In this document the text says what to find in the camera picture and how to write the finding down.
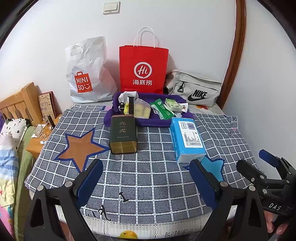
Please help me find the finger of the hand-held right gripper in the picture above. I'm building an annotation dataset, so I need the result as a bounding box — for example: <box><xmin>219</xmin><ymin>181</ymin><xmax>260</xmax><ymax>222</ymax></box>
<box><xmin>258</xmin><ymin>149</ymin><xmax>296</xmax><ymax>179</ymax></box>
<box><xmin>236</xmin><ymin>159</ymin><xmax>269</xmax><ymax>193</ymax></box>

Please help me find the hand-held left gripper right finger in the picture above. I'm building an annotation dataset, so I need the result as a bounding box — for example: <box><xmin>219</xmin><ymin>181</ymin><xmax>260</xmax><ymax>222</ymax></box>
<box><xmin>190</xmin><ymin>159</ymin><xmax>271</xmax><ymax>241</ymax></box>

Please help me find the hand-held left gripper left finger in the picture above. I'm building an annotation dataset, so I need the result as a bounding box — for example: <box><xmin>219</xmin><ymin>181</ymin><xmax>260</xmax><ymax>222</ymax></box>
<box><xmin>23</xmin><ymin>159</ymin><xmax>104</xmax><ymax>241</ymax></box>

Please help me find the yellow sports bag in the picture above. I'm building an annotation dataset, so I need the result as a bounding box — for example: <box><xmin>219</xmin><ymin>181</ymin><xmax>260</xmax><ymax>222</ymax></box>
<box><xmin>119</xmin><ymin>95</ymin><xmax>135</xmax><ymax>115</ymax></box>

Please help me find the pale green packet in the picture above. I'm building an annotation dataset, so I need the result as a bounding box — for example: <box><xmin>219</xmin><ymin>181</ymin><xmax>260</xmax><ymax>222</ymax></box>
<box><xmin>165</xmin><ymin>98</ymin><xmax>182</xmax><ymax>111</ymax></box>

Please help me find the green wipes packet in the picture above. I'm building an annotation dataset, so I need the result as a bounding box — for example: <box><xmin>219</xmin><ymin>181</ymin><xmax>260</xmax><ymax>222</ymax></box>
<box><xmin>150</xmin><ymin>99</ymin><xmax>175</xmax><ymax>120</ymax></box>

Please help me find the translucent plastic pack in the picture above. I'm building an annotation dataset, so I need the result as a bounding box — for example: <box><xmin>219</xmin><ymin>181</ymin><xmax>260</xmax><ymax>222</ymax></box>
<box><xmin>134</xmin><ymin>98</ymin><xmax>151</xmax><ymax>119</ymax></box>

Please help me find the white sock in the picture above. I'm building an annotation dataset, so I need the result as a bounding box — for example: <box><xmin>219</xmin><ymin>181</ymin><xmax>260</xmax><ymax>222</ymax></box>
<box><xmin>118</xmin><ymin>91</ymin><xmax>137</xmax><ymax>103</ymax></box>

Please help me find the person's right hand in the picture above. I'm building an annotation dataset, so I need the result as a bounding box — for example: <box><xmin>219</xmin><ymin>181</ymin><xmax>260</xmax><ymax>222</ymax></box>
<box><xmin>264</xmin><ymin>210</ymin><xmax>289</xmax><ymax>235</ymax></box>

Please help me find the blue tissue pack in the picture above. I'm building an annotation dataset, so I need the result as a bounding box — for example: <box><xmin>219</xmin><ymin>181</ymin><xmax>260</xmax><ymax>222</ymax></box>
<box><xmin>170</xmin><ymin>117</ymin><xmax>207</xmax><ymax>163</ymax></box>

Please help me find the dark green tea tin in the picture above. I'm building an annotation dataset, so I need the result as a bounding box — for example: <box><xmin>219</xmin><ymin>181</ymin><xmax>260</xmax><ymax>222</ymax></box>
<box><xmin>109</xmin><ymin>114</ymin><xmax>138</xmax><ymax>155</ymax></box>

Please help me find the wooden nightstand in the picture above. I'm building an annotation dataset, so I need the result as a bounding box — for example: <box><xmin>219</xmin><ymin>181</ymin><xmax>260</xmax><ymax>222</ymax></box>
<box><xmin>26</xmin><ymin>115</ymin><xmax>62</xmax><ymax>160</ymax></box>

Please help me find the clear glass cup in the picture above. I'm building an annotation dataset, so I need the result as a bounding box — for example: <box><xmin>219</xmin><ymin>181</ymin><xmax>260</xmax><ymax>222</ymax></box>
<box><xmin>34</xmin><ymin>124</ymin><xmax>46</xmax><ymax>138</ymax></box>

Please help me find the purple towel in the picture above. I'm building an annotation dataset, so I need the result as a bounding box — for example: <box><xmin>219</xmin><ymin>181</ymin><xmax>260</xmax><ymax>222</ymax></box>
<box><xmin>103</xmin><ymin>91</ymin><xmax>195</xmax><ymax>127</ymax></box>

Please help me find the pastel bedding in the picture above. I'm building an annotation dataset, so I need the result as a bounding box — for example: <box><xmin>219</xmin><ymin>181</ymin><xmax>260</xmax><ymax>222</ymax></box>
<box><xmin>0</xmin><ymin>134</ymin><xmax>19</xmax><ymax>241</ymax></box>

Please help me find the picture book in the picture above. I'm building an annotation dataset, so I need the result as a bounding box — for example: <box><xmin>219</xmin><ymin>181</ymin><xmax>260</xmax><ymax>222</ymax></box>
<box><xmin>38</xmin><ymin>91</ymin><xmax>57</xmax><ymax>118</ymax></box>

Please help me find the white spotted pillow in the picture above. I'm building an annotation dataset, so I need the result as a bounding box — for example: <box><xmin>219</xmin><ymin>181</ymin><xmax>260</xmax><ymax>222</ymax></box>
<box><xmin>0</xmin><ymin>118</ymin><xmax>27</xmax><ymax>149</ymax></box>

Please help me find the grey waist bag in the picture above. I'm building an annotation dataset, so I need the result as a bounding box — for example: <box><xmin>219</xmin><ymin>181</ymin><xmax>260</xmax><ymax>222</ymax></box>
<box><xmin>165</xmin><ymin>70</ymin><xmax>222</xmax><ymax>107</ymax></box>

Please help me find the wooden headboard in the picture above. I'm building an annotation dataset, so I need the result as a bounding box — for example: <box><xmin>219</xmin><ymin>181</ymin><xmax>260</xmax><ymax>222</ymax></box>
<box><xmin>0</xmin><ymin>82</ymin><xmax>43</xmax><ymax>126</ymax></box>

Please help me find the white plastic shopping bag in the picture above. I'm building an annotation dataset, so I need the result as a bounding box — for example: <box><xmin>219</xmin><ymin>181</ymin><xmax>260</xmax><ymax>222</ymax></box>
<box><xmin>65</xmin><ymin>36</ymin><xmax>118</xmax><ymax>103</ymax></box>

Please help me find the red paper bag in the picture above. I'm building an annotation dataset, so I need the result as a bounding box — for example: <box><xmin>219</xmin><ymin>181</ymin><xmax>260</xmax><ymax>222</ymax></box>
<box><xmin>119</xmin><ymin>27</ymin><xmax>169</xmax><ymax>95</ymax></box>

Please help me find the brown wooden door frame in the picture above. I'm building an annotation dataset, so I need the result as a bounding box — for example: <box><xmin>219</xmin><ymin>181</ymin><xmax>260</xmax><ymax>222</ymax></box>
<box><xmin>218</xmin><ymin>0</ymin><xmax>247</xmax><ymax>109</ymax></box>

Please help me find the white light switch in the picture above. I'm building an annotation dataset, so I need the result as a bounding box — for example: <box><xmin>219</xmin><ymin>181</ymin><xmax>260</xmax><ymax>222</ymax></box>
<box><xmin>102</xmin><ymin>1</ymin><xmax>121</xmax><ymax>15</ymax></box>

